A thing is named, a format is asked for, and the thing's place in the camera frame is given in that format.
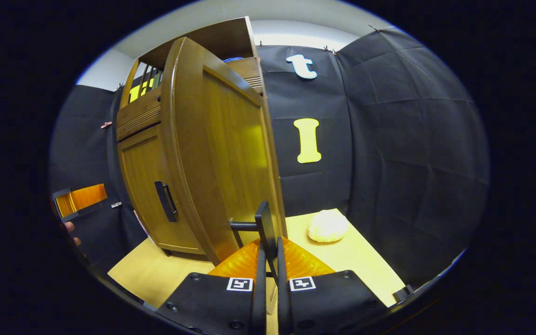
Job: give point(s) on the blue folded towel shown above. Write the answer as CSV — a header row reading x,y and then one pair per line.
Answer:
x,y
233,59

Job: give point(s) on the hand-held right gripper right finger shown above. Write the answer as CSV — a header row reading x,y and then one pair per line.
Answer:
x,y
283,302

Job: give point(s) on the wooden cabinet drawer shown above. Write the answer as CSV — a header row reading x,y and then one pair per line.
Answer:
x,y
137,116

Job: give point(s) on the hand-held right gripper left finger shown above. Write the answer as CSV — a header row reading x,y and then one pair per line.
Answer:
x,y
259,298

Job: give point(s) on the wooden shoe cabinet door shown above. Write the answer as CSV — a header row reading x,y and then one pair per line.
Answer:
x,y
142,186
231,153

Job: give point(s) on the black backdrop cloth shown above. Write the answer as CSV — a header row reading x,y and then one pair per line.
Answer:
x,y
412,139

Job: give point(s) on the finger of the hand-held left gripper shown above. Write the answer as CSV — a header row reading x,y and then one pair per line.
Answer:
x,y
86,197

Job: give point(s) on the small black clip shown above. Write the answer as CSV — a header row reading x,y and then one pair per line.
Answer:
x,y
119,86
373,28
328,49

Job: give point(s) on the wooden double-door shoe cabinet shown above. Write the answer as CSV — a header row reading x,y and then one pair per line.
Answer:
x,y
212,42

